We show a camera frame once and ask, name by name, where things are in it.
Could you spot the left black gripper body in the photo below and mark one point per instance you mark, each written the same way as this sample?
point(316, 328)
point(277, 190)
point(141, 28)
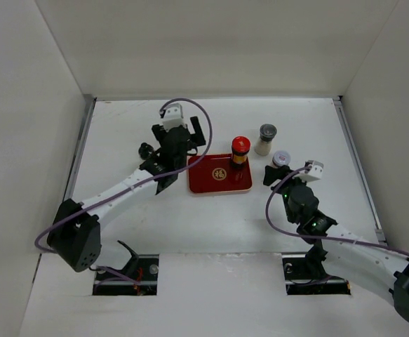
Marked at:
point(161, 133)

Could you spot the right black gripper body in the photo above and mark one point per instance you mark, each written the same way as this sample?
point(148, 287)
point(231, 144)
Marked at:
point(285, 192)

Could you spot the silver-lid spice jar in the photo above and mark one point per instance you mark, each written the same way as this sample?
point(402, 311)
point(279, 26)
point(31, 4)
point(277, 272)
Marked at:
point(280, 158)

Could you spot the tall red-cap sauce bottle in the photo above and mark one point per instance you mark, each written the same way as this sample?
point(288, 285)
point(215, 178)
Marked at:
point(240, 149)

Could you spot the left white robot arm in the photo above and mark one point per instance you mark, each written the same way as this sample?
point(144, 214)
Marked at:
point(76, 231)

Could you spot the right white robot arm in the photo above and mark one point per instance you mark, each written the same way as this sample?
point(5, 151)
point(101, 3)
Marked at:
point(335, 250)

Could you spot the black-cap white bottle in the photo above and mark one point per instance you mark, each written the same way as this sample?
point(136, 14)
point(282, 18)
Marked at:
point(148, 152)

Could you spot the red rectangular tray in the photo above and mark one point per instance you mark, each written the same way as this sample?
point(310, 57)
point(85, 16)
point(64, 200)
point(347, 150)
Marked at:
point(217, 174)

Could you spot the grey-cap white salt shaker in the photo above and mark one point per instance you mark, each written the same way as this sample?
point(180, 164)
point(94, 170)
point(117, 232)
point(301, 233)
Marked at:
point(266, 135)

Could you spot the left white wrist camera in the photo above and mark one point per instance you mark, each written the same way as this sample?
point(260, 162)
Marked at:
point(172, 116)

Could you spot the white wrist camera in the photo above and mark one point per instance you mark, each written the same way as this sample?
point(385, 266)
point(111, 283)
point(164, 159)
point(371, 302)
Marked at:
point(172, 116)
point(313, 171)

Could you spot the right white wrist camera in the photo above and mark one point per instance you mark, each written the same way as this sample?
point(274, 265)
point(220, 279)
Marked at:
point(313, 171)

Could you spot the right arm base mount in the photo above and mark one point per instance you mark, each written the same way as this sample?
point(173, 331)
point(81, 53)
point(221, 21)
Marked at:
point(304, 276)

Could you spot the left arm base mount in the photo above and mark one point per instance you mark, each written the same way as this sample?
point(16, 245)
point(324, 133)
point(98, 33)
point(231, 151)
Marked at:
point(138, 275)

